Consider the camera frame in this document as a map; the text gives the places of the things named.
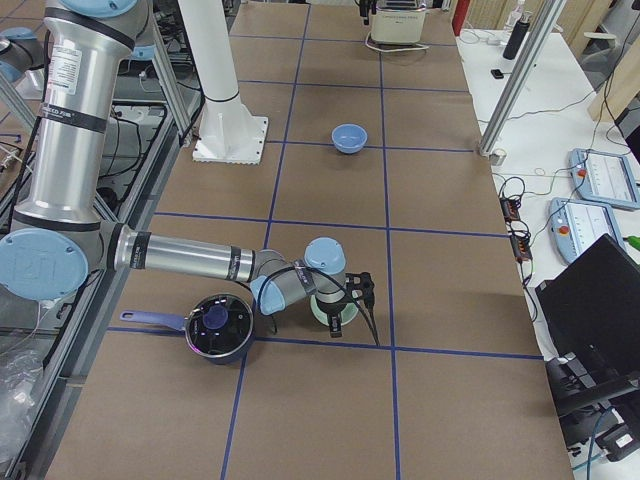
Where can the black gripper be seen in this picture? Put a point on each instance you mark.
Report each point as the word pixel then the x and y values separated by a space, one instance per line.
pixel 332 315

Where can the green bowl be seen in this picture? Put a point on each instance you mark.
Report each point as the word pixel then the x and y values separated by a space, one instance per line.
pixel 349 312

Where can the blue bowl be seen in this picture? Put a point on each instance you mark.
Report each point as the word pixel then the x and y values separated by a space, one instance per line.
pixel 349 138

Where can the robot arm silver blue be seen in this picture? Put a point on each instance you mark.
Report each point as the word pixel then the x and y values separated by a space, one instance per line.
pixel 20 52
pixel 57 239

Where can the dark blue saucepan with lid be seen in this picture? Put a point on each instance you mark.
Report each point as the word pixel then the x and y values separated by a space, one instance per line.
pixel 220 328

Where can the blue teach pendant near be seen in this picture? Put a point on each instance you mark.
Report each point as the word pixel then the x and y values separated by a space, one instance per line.
pixel 577 224

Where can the blue teach pendant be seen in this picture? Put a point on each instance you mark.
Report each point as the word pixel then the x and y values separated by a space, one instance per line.
pixel 604 177
pixel 577 224

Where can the black laptop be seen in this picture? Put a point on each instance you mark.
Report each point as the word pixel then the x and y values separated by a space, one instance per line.
pixel 594 304

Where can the blue teach pendant far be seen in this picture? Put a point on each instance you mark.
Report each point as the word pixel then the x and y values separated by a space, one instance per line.
pixel 604 177

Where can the cream toaster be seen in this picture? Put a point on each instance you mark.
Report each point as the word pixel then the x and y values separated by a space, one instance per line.
pixel 397 22

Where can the black water bottle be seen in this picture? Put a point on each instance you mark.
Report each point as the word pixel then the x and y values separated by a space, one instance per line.
pixel 517 36

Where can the white camera stand post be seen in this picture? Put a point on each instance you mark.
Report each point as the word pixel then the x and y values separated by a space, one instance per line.
pixel 228 132

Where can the aluminium frame post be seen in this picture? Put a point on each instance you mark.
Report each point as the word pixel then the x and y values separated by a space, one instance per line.
pixel 535 42

